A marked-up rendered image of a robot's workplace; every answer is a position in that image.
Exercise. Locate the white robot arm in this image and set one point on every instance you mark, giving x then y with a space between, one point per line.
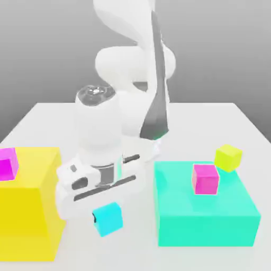
125 63

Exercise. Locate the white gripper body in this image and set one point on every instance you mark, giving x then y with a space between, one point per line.
118 191

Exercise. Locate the small cyan cube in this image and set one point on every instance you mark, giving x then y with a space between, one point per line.
109 220

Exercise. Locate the small lime yellow cube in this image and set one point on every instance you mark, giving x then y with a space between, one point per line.
228 157

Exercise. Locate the small magenta cube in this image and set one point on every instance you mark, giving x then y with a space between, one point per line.
7 165
205 180

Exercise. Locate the large turquoise box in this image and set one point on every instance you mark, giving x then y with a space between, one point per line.
209 224

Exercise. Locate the large yellow box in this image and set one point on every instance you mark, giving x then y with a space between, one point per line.
27 211

